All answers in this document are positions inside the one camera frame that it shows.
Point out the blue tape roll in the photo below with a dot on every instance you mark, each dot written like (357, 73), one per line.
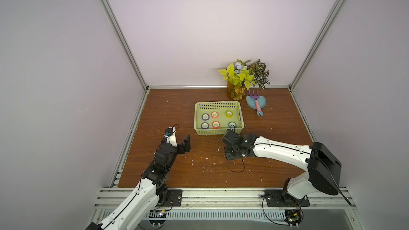
(232, 125)

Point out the purple pink toy rake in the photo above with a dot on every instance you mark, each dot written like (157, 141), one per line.
(254, 94)

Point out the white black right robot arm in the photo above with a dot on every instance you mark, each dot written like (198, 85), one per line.
(321, 167)

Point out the light green perforated storage basket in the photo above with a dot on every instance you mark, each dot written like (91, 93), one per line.
(221, 107)

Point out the right circuit board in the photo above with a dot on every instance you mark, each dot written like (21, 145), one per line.
(293, 217)

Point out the yellow tape roll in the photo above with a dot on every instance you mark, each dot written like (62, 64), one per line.
(229, 114)

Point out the pink tape roll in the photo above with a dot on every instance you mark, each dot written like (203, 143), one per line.
(214, 114)

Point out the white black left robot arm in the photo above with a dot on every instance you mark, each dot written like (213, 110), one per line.
(151, 189)

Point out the circuit board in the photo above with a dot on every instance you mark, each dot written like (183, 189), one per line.
(157, 218)
(293, 217)

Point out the aluminium front rail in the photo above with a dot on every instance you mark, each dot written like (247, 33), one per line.
(226, 198)

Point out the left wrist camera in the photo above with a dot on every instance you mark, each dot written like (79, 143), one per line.
(170, 134)

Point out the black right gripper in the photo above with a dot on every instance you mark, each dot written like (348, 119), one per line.
(232, 144)

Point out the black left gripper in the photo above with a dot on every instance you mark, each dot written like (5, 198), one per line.
(186, 145)

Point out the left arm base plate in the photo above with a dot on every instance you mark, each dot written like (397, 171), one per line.
(170, 198)

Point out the red tape roll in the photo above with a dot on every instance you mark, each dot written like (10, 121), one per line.
(215, 124)

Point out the left circuit board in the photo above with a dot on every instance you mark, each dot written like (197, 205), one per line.
(157, 218)

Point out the purple tape roll front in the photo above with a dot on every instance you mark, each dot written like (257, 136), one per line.
(204, 125)

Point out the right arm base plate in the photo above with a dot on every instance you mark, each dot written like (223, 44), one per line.
(274, 198)

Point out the amber vase with artificial plants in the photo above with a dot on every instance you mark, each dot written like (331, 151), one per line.
(241, 76)

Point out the purple tape roll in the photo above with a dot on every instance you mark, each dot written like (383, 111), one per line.
(204, 125)
(205, 117)

